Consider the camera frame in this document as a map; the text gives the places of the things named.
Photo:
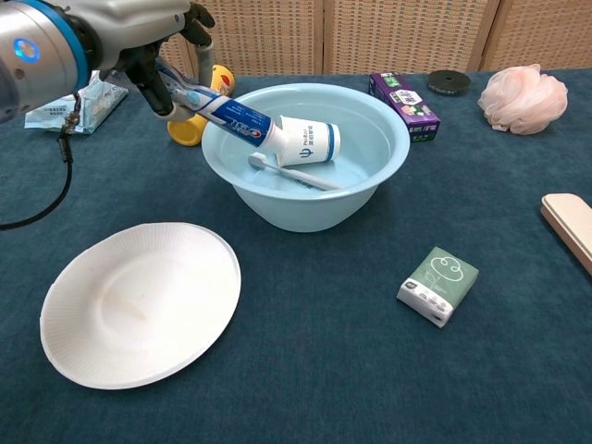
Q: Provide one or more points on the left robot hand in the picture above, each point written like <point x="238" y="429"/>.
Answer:
<point x="134" y="25"/>

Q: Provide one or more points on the blue white toothpaste tube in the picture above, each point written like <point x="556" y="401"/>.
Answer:
<point x="236" y="118"/>

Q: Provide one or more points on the white paper cup blue band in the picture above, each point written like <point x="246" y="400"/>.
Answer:
<point x="310" y="143"/>

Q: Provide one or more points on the white toothbrush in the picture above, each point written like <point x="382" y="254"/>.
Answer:
<point x="300" y="176"/>

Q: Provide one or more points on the light blue plastic basin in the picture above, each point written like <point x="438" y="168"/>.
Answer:
<point x="277" y="208"/>

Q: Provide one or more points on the purple box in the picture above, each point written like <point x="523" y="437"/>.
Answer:
<point x="409" y="104"/>

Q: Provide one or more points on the pink plastic case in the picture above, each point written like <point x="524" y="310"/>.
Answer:
<point x="571" y="222"/>

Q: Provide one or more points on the light blue wet wipes pack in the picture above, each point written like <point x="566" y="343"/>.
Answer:
<point x="99" y="104"/>

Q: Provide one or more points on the yellow bottle red label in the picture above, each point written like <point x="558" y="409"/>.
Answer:
<point x="185" y="131"/>

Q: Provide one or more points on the wicker folding screen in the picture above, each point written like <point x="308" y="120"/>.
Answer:
<point x="370" y="32"/>

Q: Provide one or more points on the white paper plate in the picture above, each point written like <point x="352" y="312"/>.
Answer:
<point x="139" y="300"/>

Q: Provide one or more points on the black round disc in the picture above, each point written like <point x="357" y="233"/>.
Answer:
<point x="448" y="82"/>

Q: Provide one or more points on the dark teal table cloth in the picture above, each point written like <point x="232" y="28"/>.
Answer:
<point x="314" y="370"/>

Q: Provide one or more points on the green white tissue pack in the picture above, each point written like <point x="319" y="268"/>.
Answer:
<point x="439" y="277"/>

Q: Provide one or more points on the pink bath pouf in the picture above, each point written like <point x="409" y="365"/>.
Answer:
<point x="525" y="99"/>

